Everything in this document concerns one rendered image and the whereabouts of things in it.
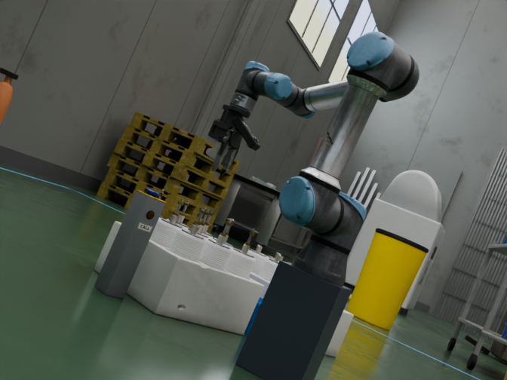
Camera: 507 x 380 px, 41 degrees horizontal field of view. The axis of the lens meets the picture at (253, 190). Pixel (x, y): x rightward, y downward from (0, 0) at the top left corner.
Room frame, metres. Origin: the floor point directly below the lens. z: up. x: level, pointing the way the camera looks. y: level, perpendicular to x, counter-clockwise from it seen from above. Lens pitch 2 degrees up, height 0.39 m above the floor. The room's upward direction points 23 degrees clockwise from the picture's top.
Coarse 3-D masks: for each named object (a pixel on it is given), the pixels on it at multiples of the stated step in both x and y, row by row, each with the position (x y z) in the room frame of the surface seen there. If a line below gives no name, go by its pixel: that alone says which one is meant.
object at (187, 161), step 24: (144, 120) 5.81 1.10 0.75; (120, 144) 5.83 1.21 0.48; (168, 144) 5.70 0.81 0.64; (192, 144) 5.64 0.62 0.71; (120, 168) 5.91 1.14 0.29; (144, 168) 5.74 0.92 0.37; (168, 168) 6.15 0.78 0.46; (192, 168) 5.72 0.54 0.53; (120, 192) 5.76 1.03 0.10; (168, 192) 5.62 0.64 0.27; (192, 192) 6.05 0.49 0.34; (216, 192) 6.45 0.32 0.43; (168, 216) 5.65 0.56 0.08; (192, 216) 6.07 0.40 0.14
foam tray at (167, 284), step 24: (96, 264) 2.29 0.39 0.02; (144, 264) 2.11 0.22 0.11; (168, 264) 2.03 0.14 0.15; (192, 264) 2.05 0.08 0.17; (144, 288) 2.07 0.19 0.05; (168, 288) 2.01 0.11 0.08; (192, 288) 2.07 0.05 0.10; (216, 288) 2.13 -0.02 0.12; (240, 288) 2.20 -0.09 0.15; (168, 312) 2.04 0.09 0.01; (192, 312) 2.10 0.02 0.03; (216, 312) 2.16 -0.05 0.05; (240, 312) 2.23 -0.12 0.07
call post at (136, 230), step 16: (128, 208) 2.03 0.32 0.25; (144, 208) 1.98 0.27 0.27; (160, 208) 2.02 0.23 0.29; (128, 224) 2.00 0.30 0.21; (144, 224) 2.00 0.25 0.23; (128, 240) 1.98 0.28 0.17; (144, 240) 2.01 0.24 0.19; (112, 256) 2.01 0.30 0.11; (128, 256) 2.00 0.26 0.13; (112, 272) 1.98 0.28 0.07; (128, 272) 2.01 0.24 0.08; (112, 288) 1.99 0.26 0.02
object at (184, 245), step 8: (184, 232) 2.08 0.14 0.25; (176, 240) 2.09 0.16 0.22; (184, 240) 2.07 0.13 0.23; (192, 240) 2.07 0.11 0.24; (200, 240) 2.08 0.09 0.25; (176, 248) 2.08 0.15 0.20; (184, 248) 2.07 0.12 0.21; (192, 248) 2.07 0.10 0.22; (200, 248) 2.09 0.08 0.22; (184, 256) 2.07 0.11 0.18; (192, 256) 2.08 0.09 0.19
